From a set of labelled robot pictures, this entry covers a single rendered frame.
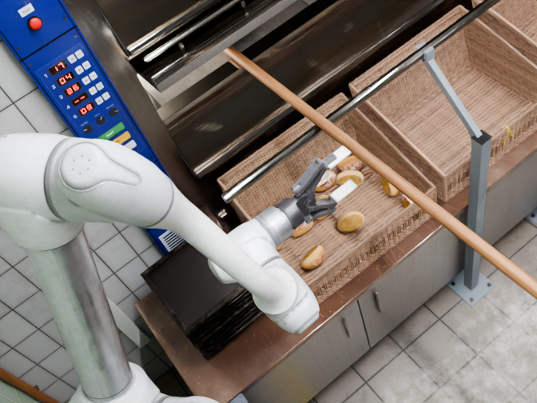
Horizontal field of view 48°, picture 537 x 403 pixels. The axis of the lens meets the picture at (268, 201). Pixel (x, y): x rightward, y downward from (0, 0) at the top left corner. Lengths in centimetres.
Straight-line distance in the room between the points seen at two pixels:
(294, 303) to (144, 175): 54
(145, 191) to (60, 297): 29
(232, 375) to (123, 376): 78
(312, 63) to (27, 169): 130
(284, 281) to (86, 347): 42
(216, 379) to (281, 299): 76
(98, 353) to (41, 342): 103
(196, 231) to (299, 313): 33
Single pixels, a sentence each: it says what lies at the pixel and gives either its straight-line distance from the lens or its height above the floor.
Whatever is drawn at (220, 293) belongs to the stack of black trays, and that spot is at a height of 80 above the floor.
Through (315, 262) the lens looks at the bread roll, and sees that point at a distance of 202.
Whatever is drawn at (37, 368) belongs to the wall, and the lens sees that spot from 231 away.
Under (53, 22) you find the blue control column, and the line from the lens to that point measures 151.
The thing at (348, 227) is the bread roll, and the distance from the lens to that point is 208.
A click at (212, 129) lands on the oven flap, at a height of 103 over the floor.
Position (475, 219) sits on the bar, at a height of 55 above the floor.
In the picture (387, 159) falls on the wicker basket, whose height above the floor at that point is 68.
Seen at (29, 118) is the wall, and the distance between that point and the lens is 164.
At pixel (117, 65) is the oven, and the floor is 143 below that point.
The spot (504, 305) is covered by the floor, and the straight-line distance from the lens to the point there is 263.
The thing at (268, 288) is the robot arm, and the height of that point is 131.
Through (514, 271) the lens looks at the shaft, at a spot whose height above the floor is 120.
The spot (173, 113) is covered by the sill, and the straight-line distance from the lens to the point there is 182.
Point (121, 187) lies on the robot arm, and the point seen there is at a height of 176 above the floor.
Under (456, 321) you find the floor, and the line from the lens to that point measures 259.
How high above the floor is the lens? 237
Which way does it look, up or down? 52 degrees down
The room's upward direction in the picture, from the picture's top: 23 degrees counter-clockwise
